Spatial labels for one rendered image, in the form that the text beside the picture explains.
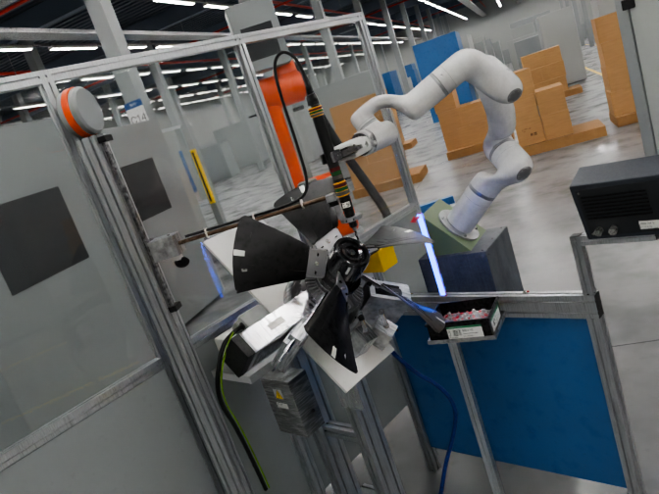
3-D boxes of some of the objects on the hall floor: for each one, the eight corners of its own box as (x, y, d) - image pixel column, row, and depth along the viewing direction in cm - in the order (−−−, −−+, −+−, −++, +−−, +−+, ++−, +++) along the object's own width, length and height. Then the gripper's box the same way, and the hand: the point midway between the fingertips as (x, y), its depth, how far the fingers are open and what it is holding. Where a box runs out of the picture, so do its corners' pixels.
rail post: (634, 520, 201) (586, 319, 183) (637, 513, 203) (590, 313, 186) (647, 524, 198) (599, 319, 180) (650, 516, 201) (603, 313, 183)
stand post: (404, 574, 211) (325, 353, 190) (418, 556, 217) (342, 339, 196) (415, 578, 208) (334, 353, 187) (428, 560, 214) (352, 340, 193)
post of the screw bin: (503, 525, 218) (445, 334, 199) (504, 519, 220) (447, 330, 202) (511, 526, 216) (453, 333, 198) (512, 520, 219) (455, 329, 201)
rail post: (429, 469, 261) (378, 314, 244) (433, 465, 264) (382, 310, 246) (436, 471, 259) (384, 315, 241) (440, 466, 261) (390, 310, 244)
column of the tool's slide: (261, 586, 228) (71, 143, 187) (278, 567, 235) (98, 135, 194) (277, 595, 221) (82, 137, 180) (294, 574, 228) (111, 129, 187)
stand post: (358, 555, 227) (257, 287, 201) (371, 538, 233) (275, 276, 207) (366, 559, 224) (265, 287, 198) (380, 541, 230) (282, 276, 204)
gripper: (340, 137, 196) (304, 152, 184) (379, 126, 184) (342, 141, 172) (347, 159, 198) (312, 174, 185) (385, 149, 186) (350, 166, 174)
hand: (330, 157), depth 180 cm, fingers closed on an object, 4 cm apart
